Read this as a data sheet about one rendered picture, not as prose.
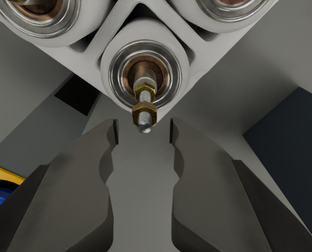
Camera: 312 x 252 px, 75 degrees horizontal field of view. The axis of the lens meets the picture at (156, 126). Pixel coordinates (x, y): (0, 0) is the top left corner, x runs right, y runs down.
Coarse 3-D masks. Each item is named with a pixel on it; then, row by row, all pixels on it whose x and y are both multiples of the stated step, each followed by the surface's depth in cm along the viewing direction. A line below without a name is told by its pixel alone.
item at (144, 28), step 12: (132, 24) 22; (144, 24) 21; (156, 24) 22; (120, 36) 19; (132, 36) 19; (144, 36) 19; (156, 36) 19; (168, 36) 20; (108, 48) 20; (180, 48) 20; (108, 60) 20; (180, 60) 20; (108, 84) 21; (180, 96) 23
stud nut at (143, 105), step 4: (136, 104) 14; (140, 104) 14; (144, 104) 14; (148, 104) 14; (152, 104) 14; (132, 108) 14; (136, 108) 14; (140, 108) 14; (144, 108) 14; (148, 108) 14; (152, 108) 14; (132, 112) 14; (136, 112) 14; (152, 112) 14; (156, 112) 14; (132, 116) 14; (136, 116) 14; (152, 116) 14; (156, 116) 14; (132, 120) 14; (136, 120) 14; (152, 120) 14; (156, 120) 14; (136, 124) 14; (152, 124) 14
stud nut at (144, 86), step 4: (140, 84) 17; (144, 84) 17; (148, 84) 17; (136, 88) 17; (140, 88) 17; (144, 88) 17; (148, 88) 17; (152, 88) 17; (136, 92) 17; (152, 92) 17; (136, 96) 17; (152, 96) 17; (136, 100) 17; (152, 100) 17
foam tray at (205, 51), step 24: (120, 0) 23; (144, 0) 23; (120, 24) 25; (168, 24) 25; (192, 24) 35; (48, 48) 26; (72, 48) 26; (96, 48) 26; (192, 48) 26; (216, 48) 27; (96, 72) 28; (192, 72) 28
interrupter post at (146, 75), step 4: (140, 68) 20; (144, 68) 20; (148, 68) 20; (136, 72) 20; (140, 72) 19; (144, 72) 19; (148, 72) 19; (152, 72) 20; (136, 76) 19; (140, 76) 18; (144, 76) 18; (148, 76) 18; (152, 76) 19; (136, 80) 18; (140, 80) 18; (144, 80) 18; (148, 80) 18; (152, 80) 18; (136, 84) 18; (152, 84) 18; (156, 84) 19; (156, 88) 19
